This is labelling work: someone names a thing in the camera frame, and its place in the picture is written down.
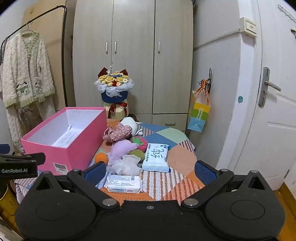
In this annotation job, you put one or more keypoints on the patchwork tablecloth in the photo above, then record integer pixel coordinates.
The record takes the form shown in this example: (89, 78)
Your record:
(182, 157)

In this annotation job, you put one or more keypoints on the blue wet wipes pack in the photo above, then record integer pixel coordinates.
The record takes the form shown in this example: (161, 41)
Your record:
(155, 160)

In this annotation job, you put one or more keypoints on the colourful paper gift bag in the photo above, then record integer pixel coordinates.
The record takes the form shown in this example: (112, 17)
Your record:
(198, 115)

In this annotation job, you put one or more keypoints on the hanging green white towel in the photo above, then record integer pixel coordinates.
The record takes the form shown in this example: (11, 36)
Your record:
(23, 69)

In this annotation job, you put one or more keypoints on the black metal clothes rack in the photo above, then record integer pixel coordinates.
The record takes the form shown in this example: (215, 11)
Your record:
(65, 46)

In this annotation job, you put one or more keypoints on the beige wall switch box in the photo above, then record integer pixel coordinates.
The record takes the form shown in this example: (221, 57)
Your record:
(248, 26)

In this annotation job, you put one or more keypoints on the orange hangers bundle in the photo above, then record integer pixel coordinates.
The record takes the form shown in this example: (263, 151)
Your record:
(204, 83)

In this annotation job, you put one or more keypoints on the dark bag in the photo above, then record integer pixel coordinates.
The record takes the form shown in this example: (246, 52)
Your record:
(133, 116)

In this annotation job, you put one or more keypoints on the white door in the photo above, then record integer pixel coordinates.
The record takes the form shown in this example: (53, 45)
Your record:
(277, 139)

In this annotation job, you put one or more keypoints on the white wall hook rack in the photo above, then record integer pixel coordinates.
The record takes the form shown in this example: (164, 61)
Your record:
(286, 12)

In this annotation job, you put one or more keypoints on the small blue wall sticker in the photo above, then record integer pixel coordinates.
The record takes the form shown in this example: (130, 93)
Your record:
(240, 99)

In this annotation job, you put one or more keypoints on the red strawberry plush toy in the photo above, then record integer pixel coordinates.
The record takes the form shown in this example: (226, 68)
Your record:
(142, 144)

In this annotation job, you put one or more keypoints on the pink floral cloth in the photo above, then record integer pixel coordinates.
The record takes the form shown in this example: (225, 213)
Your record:
(118, 133)

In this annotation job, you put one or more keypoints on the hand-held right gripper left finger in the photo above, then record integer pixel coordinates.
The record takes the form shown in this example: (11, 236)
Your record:
(94, 173)

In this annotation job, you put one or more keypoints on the grey wooden wardrobe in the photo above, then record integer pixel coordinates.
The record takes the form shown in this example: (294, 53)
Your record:
(138, 69)

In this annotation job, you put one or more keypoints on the purple plush toy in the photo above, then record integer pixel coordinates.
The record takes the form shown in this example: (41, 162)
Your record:
(120, 148)

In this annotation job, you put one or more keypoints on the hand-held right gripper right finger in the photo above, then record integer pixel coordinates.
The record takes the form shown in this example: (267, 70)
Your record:
(204, 172)

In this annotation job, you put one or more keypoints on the yellow flower bouquet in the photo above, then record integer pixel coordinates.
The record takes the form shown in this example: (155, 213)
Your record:
(113, 92)

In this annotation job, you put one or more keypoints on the white wet wipes pack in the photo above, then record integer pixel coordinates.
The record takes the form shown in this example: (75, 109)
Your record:
(122, 183)

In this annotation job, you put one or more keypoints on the orange ball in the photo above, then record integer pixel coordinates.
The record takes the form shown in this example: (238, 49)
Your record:
(101, 158)

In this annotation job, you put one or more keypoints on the white plush toy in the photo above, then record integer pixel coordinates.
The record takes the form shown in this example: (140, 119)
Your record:
(129, 122)

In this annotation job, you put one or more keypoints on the green mango plush toy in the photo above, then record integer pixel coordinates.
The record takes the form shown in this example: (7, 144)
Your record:
(136, 154)

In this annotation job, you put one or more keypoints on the white mesh bath sponge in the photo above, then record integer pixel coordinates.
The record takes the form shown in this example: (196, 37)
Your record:
(127, 165)

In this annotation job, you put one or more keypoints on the yellow can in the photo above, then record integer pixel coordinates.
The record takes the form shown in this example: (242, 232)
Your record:
(8, 199)

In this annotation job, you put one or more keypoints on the pink cardboard box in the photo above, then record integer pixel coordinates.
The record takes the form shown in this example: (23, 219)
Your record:
(76, 139)

